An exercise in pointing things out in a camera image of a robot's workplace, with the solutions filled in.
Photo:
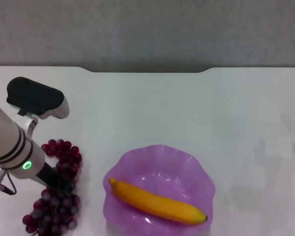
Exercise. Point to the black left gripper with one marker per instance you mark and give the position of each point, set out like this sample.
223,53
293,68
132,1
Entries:
49,175

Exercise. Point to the dark red grape bunch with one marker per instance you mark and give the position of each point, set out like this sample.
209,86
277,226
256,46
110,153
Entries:
59,209

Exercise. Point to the yellow banana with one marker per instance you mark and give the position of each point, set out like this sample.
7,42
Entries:
159,202

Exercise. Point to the beige left robot arm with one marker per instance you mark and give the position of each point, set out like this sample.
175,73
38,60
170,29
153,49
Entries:
7,142

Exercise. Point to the purple wavy plastic plate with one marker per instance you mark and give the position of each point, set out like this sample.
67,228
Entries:
162,169

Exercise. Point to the white left camera bracket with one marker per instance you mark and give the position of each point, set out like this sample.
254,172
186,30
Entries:
27,124

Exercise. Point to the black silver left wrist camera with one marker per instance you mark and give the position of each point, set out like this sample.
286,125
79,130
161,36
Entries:
37,98

